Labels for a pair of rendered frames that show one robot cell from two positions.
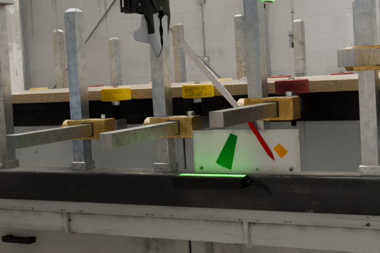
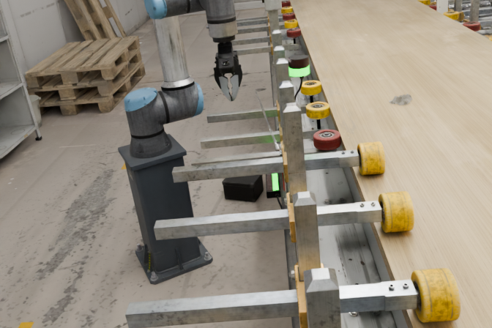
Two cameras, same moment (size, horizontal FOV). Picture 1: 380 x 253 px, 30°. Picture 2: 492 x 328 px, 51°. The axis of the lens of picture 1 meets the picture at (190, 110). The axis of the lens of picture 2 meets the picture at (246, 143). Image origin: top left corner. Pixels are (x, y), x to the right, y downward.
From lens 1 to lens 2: 177 cm
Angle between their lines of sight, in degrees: 66
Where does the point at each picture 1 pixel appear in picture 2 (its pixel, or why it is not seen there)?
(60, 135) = (245, 116)
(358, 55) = (182, 175)
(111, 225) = not seen: hidden behind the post
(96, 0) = not seen: outside the picture
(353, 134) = not seen: hidden behind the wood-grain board
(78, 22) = (275, 40)
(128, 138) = (218, 143)
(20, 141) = (210, 119)
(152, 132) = (246, 140)
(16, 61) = not seen: outside the picture
